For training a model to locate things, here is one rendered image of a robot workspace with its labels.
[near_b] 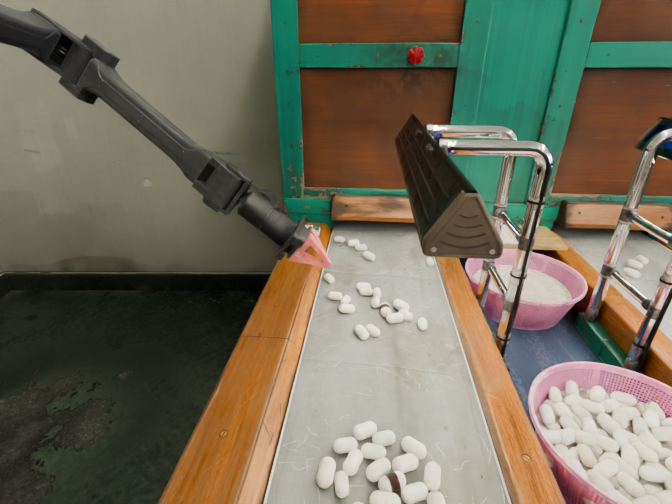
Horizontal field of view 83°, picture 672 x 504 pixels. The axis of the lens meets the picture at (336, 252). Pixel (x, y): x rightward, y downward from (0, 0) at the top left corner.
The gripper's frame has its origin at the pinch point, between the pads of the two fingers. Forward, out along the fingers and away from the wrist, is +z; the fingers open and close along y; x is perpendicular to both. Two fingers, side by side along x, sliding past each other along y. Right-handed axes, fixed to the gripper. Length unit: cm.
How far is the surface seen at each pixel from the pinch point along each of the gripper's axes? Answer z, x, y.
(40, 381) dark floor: -46, 148, 43
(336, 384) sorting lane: 11.2, 7.2, -19.3
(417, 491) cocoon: 19.3, -1.4, -37.1
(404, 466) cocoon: 18.3, -0.4, -33.9
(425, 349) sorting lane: 23.2, -2.9, -8.9
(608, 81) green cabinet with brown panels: 32, -68, 49
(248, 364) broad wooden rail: -2.0, 14.7, -19.0
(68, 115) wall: -119, 78, 114
